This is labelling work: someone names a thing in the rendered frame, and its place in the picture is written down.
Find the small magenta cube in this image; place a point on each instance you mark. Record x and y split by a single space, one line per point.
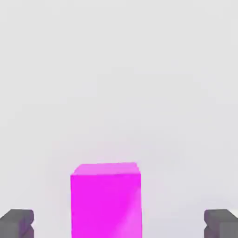
104 202

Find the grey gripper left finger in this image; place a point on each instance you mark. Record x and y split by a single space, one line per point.
14 225

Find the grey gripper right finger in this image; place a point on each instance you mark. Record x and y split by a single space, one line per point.
222 225

